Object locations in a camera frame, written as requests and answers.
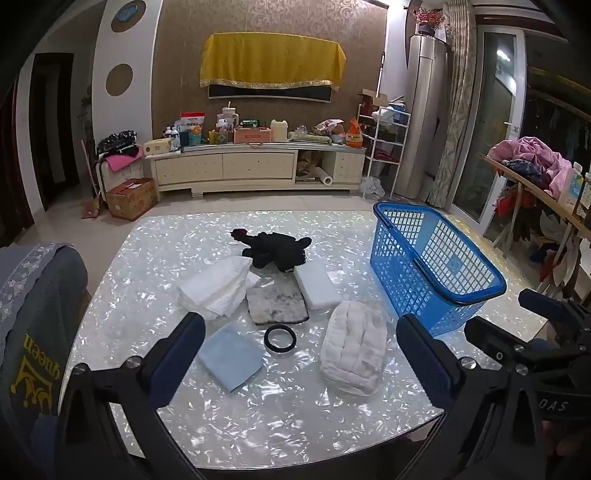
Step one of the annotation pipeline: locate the black patterned bag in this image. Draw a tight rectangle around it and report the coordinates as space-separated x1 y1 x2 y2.
96 131 139 156

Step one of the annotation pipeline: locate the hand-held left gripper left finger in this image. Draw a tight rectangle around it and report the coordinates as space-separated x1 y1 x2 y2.
58 311 208 480

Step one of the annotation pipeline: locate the light blue cloth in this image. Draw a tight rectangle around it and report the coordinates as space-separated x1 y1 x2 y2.
198 322 264 393

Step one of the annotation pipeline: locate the blue plastic basket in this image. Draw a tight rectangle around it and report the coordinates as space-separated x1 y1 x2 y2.
369 200 507 337

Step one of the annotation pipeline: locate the yellow television cover cloth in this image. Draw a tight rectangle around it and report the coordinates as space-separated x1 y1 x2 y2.
200 32 347 93

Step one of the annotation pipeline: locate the person's right hand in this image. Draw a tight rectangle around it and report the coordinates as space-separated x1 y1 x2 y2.
547 421 591 462

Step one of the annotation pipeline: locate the grey fluffy pad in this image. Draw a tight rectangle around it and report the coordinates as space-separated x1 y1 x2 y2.
246 287 309 326

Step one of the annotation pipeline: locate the brown cardboard box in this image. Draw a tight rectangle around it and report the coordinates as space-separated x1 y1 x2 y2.
105 178 158 221

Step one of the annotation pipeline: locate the black television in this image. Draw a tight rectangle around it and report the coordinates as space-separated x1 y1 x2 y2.
208 83 333 101

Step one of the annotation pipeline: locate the vase with red flowers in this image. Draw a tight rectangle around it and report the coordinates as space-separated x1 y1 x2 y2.
412 7 447 37

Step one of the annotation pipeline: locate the pink storage box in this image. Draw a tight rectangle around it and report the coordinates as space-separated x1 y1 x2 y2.
234 127 271 144

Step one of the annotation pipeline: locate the chair with grey cover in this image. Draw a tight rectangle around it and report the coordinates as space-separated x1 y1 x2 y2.
0 242 88 444

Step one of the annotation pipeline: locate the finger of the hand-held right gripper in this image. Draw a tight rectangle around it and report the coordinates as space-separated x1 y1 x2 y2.
518 288 591 343
464 316 591 380

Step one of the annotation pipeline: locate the glass sliding door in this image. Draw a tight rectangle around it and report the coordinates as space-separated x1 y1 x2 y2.
452 25 528 232

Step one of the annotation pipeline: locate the round blue wall panel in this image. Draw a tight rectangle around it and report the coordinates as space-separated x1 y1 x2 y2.
111 0 147 33

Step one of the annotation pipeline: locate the open cardboard box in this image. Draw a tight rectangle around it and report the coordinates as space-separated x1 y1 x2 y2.
356 89 389 107

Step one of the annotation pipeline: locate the pile of pink clothes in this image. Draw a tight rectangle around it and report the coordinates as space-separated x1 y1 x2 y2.
489 136 573 195

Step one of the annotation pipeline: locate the round brown wall panel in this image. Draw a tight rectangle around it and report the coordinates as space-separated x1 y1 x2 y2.
105 64 134 97

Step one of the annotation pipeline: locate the beige patterned curtain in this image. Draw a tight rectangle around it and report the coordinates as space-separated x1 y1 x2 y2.
427 0 478 208

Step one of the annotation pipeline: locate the white quilted cloth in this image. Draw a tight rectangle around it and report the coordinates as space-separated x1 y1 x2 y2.
320 300 389 397

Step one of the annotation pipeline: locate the light blue carton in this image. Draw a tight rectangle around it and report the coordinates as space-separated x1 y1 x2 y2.
561 166 585 207

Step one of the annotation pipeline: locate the white plastic bag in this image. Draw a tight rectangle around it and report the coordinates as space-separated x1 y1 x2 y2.
360 176 385 200

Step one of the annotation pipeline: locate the black plush toy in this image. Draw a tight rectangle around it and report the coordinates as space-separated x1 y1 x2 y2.
231 227 313 271

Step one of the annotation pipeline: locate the white foam block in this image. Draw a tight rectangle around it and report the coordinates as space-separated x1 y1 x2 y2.
294 265 342 311

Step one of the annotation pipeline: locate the dark wooden door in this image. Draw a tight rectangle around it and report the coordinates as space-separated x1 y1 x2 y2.
30 53 78 197

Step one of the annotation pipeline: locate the white shelf rack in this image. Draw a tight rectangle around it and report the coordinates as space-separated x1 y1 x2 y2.
358 104 411 200

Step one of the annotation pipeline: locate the wooden rack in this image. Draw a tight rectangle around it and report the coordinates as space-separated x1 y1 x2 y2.
480 154 591 296

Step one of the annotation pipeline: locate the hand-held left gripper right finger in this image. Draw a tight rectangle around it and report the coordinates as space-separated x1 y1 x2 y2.
396 314 550 480

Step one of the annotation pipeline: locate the broom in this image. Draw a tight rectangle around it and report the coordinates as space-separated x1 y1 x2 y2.
81 138 101 219

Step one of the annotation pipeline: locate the black ring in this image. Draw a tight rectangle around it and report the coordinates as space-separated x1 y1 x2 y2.
264 324 297 355

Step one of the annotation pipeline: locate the pink cloth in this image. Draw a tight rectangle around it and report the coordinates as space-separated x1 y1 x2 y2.
104 152 145 173

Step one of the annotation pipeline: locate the white tower air conditioner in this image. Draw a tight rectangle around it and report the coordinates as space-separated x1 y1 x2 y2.
394 34 451 199

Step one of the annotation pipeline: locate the cream television cabinet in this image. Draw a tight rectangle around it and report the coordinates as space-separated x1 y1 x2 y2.
144 142 368 199

